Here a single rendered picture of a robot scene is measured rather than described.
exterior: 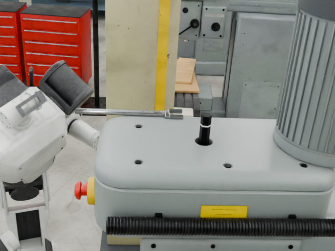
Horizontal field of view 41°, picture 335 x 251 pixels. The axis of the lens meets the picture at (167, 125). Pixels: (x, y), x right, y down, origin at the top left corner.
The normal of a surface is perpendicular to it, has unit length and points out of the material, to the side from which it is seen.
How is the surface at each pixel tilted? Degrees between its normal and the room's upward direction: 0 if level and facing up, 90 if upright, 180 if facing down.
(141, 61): 90
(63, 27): 90
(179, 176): 45
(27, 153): 73
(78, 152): 0
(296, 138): 90
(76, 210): 0
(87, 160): 0
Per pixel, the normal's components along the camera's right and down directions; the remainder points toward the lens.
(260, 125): 0.05, -0.89
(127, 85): 0.05, 0.46
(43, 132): 0.68, 0.10
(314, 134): -0.55, 0.36
